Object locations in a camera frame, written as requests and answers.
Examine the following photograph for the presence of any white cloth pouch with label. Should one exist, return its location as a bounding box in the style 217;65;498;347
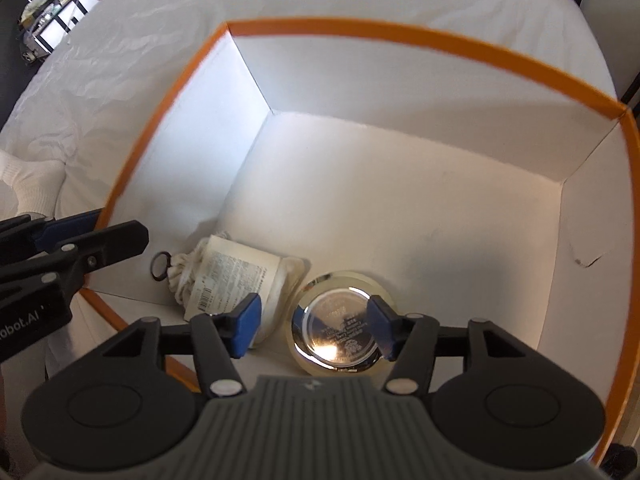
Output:
161;233;307;348

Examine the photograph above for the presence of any white socked foot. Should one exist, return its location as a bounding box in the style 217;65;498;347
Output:
1;151;66;219

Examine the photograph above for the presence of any light blue bed sheet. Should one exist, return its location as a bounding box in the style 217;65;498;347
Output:
0;0;622;380

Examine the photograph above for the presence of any orange cardboard box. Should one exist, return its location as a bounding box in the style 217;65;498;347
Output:
56;18;639;479

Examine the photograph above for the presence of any left side shelf table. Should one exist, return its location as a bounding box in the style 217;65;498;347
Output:
17;0;98;64

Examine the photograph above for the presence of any black key ring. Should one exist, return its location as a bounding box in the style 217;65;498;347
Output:
150;250;173;283

